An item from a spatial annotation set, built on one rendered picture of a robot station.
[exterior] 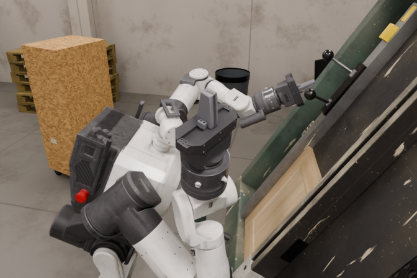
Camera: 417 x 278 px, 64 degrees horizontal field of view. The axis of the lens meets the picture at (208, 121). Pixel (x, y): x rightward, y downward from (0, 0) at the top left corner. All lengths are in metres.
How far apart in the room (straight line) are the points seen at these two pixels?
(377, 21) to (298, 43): 3.37
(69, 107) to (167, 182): 2.13
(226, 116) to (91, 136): 0.48
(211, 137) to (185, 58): 4.52
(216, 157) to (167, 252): 0.32
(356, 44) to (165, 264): 1.02
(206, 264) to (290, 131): 0.86
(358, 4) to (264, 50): 1.27
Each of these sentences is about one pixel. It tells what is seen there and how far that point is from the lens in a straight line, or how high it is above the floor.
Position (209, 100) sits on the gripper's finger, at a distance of 0.50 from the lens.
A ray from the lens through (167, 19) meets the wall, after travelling 4.99.
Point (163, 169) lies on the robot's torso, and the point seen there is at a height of 1.33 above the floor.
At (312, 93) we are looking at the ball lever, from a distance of 1.12.
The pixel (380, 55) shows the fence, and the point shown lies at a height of 1.57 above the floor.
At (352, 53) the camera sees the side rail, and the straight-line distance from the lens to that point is 1.41.
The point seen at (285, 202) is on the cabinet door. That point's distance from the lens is 1.18.
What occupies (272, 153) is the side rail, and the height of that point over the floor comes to 1.06.
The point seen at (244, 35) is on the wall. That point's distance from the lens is 4.76.
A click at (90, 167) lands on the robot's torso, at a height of 1.32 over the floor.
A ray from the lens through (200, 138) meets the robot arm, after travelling 0.51.
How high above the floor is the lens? 1.81
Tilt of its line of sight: 25 degrees down
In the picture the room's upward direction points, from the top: straight up
